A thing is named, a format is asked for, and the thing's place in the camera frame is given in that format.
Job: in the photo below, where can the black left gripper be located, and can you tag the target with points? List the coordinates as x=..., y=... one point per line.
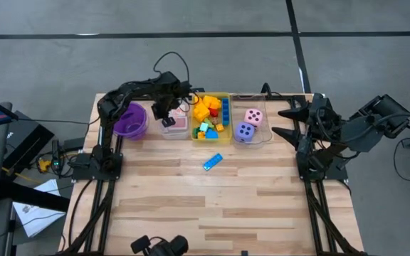
x=167, y=105

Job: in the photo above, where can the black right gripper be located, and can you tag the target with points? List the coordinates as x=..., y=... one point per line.
x=324, y=119

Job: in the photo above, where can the dark green toy block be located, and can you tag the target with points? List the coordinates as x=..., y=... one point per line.
x=195, y=132

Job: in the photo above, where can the small orange toy block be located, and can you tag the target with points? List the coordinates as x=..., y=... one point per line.
x=201, y=135

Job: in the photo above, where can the mint green toy block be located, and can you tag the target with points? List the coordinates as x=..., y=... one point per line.
x=204, y=127

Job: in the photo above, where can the pink foam die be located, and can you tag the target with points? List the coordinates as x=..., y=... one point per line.
x=253, y=117

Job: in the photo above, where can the small blue toy piece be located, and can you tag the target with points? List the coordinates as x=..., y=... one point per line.
x=211, y=134

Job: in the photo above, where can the purple foam die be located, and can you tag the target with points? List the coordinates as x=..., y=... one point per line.
x=244, y=132

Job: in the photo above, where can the large blue toy block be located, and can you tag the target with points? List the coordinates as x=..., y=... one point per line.
x=225, y=112

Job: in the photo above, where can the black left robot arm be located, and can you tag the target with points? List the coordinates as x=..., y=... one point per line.
x=109, y=106

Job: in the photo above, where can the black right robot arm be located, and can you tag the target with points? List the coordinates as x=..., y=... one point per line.
x=365, y=131

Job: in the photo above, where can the red playing card box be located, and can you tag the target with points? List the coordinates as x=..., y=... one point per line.
x=182, y=112
x=181, y=123

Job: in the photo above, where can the small clear plastic container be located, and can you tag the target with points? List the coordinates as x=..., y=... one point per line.
x=176, y=135

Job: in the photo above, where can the clear plastic bin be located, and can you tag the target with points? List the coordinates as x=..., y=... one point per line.
x=265, y=137

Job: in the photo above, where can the purple plastic bucket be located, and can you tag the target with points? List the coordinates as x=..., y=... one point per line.
x=130, y=122

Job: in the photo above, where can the long blue flat block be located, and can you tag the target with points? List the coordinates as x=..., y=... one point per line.
x=213, y=161

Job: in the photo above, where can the yellow translucent tray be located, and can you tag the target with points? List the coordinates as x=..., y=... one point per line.
x=228, y=137

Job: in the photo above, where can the black power strip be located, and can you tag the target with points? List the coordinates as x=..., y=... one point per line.
x=56, y=163

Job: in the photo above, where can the black rounded object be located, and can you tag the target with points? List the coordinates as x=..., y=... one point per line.
x=169, y=247

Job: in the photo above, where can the yellow connector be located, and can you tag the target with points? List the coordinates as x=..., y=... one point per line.
x=43, y=165

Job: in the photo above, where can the black case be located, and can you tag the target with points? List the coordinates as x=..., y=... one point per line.
x=27, y=142

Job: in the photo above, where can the white papers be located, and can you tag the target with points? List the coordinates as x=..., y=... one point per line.
x=37, y=220

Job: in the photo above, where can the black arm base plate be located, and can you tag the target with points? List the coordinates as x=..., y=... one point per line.
x=80, y=172
x=336, y=172

